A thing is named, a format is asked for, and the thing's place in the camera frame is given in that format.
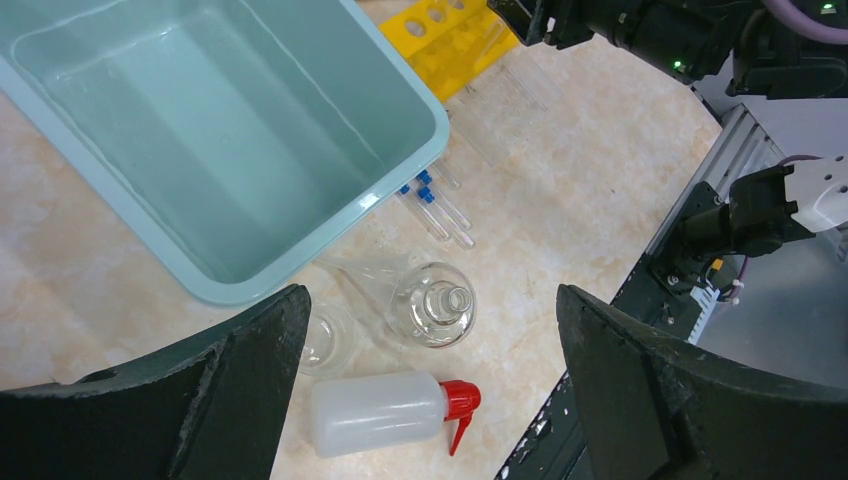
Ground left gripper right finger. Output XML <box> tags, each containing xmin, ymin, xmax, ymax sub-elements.
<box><xmin>556</xmin><ymin>284</ymin><xmax>848</xmax><ymax>480</ymax></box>

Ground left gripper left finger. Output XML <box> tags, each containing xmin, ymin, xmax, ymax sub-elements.
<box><xmin>1</xmin><ymin>284</ymin><xmax>312</xmax><ymax>479</ymax></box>

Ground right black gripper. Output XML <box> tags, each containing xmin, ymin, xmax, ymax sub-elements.
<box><xmin>486</xmin><ymin>0</ymin><xmax>594</xmax><ymax>50</ymax></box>

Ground yellow test tube rack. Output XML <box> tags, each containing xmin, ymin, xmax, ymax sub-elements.
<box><xmin>379</xmin><ymin>0</ymin><xmax>519</xmax><ymax>102</ymax></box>

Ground clear test tubes on table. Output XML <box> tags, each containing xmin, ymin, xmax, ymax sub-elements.
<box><xmin>443</xmin><ymin>45</ymin><xmax>561</xmax><ymax>167</ymax></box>

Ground wash bottle red cap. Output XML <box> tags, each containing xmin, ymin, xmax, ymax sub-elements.
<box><xmin>309</xmin><ymin>371</ymin><xmax>482</xmax><ymax>458</ymax></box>

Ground small glass beaker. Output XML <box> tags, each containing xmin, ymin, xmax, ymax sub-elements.
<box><xmin>298</xmin><ymin>303</ymin><xmax>359</xmax><ymax>377</ymax></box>

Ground glass funnel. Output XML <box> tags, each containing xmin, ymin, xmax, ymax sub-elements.
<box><xmin>315</xmin><ymin>254</ymin><xmax>410</xmax><ymax>314</ymax></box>

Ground blue capped tube middle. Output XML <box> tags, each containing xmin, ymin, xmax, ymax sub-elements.
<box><xmin>417</xmin><ymin>187</ymin><xmax>476</xmax><ymax>250</ymax></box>

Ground blue capped tube left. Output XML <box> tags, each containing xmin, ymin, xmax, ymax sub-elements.
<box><xmin>397</xmin><ymin>184</ymin><xmax>451</xmax><ymax>242</ymax></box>

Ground glass erlenmeyer flask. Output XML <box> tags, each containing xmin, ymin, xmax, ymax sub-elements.
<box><xmin>388</xmin><ymin>262</ymin><xmax>477</xmax><ymax>349</ymax></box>

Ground teal plastic tub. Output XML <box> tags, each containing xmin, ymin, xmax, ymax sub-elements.
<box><xmin>1</xmin><ymin>1</ymin><xmax>450</xmax><ymax>307</ymax></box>

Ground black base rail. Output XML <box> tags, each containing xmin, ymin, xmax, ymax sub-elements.
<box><xmin>496</xmin><ymin>182</ymin><xmax>725</xmax><ymax>479</ymax></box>

